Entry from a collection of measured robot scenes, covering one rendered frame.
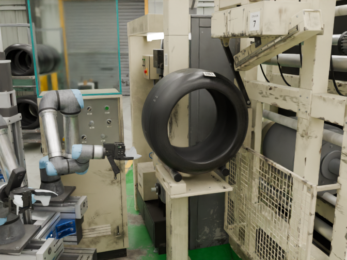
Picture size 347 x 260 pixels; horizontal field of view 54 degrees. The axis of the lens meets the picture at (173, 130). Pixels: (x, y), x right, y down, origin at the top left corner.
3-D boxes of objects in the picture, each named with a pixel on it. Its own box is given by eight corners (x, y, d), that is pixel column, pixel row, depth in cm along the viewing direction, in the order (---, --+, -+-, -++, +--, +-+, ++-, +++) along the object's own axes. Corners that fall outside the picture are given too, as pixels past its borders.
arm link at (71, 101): (58, 169, 218) (53, 87, 197) (82, 166, 225) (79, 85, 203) (62, 179, 208) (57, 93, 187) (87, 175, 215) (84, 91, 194)
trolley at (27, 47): (39, 133, 651) (28, 27, 605) (72, 133, 650) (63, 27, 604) (4, 155, 521) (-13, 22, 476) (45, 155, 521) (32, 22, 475)
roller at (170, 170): (167, 156, 218) (163, 162, 219) (160, 154, 217) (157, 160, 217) (183, 175, 186) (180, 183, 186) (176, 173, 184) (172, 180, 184)
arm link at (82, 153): (71, 151, 183) (72, 140, 177) (92, 151, 186) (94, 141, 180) (71, 163, 177) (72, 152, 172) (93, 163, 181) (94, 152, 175)
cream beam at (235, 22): (209, 38, 209) (210, 13, 206) (247, 38, 216) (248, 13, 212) (261, 35, 152) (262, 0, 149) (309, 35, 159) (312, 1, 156)
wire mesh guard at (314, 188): (223, 229, 249) (226, 135, 232) (225, 228, 249) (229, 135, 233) (300, 322, 165) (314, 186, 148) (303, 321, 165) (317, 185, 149)
